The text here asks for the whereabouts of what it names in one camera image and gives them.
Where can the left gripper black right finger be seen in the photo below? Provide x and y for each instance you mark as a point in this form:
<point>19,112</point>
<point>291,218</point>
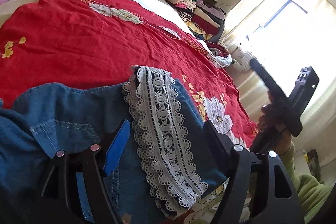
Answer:
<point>220,146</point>

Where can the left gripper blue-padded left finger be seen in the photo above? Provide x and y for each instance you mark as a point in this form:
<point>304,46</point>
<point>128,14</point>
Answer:
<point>114,145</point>

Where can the right green sleeve forearm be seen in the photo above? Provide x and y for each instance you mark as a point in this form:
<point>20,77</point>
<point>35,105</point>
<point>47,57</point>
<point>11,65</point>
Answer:
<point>311,193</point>

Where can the right hand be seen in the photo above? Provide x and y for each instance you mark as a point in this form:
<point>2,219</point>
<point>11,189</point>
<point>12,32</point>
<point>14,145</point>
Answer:
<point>271,116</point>

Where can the white plush toy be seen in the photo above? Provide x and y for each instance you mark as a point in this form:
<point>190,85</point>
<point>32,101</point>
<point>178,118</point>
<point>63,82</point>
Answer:
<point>241,59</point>

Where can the loose clothes pile bedside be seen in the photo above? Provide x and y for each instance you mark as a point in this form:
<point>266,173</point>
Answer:
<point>220,57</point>

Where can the stack of folded clothes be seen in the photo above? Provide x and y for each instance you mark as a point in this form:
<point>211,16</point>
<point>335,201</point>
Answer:
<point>203,18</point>

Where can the cream curtain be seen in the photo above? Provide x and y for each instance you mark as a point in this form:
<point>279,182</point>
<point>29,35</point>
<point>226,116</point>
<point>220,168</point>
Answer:
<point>245,27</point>

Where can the red floral bedspread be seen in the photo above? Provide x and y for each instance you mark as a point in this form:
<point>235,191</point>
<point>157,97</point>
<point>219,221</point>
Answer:
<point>72,70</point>

